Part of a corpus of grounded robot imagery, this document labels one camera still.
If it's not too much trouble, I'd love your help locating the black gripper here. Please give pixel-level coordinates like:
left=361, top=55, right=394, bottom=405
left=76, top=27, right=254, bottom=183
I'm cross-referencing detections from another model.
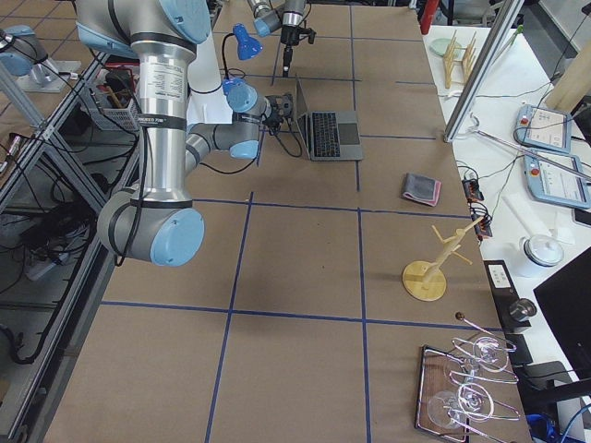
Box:
left=281, top=25, right=300, bottom=77
left=265, top=92, right=294, bottom=126

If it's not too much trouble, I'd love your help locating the grey laptop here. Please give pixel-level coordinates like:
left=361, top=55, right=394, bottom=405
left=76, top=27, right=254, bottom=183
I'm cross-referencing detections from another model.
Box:
left=295, top=78, right=364, bottom=162

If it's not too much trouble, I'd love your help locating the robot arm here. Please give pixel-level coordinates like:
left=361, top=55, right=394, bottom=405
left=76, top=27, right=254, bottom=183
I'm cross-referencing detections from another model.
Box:
left=77, top=1, right=292, bottom=267
left=248, top=0, right=316, bottom=78

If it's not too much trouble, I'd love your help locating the blue desk lamp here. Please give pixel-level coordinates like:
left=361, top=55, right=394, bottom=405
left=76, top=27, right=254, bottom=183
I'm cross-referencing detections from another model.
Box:
left=222, top=23, right=263, bottom=95

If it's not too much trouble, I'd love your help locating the green plate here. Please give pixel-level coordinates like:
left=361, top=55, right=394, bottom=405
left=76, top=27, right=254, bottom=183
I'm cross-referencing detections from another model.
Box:
left=428, top=38, right=463, bottom=57

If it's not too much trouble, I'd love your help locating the folded grey cloth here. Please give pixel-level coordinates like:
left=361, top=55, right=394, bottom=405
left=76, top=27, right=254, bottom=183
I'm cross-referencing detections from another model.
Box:
left=402, top=173, right=441, bottom=207

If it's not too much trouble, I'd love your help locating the white plastic basket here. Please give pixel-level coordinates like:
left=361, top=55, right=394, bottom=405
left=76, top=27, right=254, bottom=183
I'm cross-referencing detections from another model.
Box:
left=84, top=65, right=139, bottom=131

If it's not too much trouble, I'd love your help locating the wooden dish rack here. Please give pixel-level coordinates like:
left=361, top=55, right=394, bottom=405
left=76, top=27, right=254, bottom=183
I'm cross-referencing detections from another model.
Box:
left=442, top=33, right=476, bottom=90

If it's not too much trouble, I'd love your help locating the wooden mug tree stand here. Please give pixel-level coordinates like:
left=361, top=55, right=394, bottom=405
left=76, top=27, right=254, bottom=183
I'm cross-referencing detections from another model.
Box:
left=402, top=216, right=483, bottom=302

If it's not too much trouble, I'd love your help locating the far teach pendant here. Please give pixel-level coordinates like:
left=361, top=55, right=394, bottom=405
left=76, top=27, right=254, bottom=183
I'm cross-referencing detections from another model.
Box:
left=513, top=104, right=573, bottom=153

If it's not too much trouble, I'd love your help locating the teach pendant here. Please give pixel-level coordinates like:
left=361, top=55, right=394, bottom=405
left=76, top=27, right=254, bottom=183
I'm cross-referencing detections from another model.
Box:
left=524, top=150, right=590, bottom=210
left=513, top=104, right=573, bottom=153

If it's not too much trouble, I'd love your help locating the near teach pendant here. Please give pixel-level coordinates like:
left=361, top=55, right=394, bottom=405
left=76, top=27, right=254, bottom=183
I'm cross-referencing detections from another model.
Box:
left=524, top=150, right=590, bottom=210

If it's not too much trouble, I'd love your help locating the white kettle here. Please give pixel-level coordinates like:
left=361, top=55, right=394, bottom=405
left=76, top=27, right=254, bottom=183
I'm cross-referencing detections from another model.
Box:
left=512, top=234, right=564, bottom=278

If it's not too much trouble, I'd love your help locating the black monitor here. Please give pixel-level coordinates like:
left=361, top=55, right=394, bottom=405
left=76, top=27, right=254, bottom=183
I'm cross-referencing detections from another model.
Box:
left=534, top=248, right=591, bottom=378

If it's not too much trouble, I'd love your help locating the wine glass rack tray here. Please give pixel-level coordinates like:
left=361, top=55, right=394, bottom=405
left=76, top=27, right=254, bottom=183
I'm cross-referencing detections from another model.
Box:
left=414, top=312, right=521, bottom=442

